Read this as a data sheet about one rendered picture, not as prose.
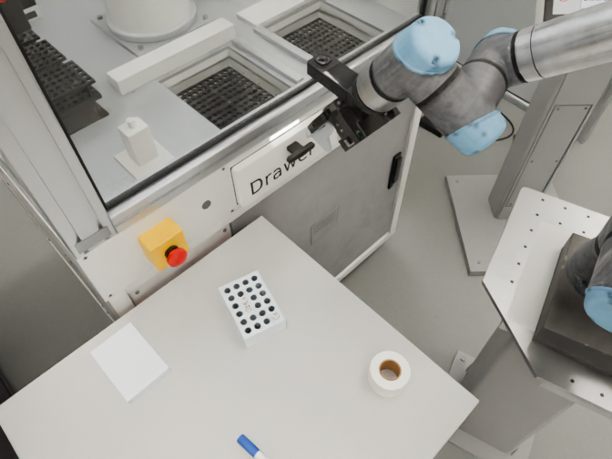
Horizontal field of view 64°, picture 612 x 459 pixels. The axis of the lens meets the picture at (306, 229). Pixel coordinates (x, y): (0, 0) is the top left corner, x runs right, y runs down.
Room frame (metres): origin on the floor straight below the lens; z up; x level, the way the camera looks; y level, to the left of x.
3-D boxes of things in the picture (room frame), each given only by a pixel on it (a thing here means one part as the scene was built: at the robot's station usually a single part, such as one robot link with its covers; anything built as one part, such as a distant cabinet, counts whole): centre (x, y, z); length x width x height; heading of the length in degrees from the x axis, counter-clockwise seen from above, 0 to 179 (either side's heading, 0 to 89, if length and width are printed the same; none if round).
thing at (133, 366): (0.35, 0.32, 0.77); 0.13 x 0.09 x 0.02; 44
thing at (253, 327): (0.45, 0.11, 0.78); 0.12 x 0.08 x 0.04; 28
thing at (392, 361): (0.31, -0.14, 0.78); 0.07 x 0.07 x 0.04
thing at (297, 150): (0.75, 0.02, 0.91); 0.07 x 0.04 x 0.01; 133
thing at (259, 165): (0.77, 0.03, 0.87); 0.29 x 0.02 x 0.11; 133
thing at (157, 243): (0.53, 0.26, 0.88); 0.07 x 0.05 x 0.07; 133
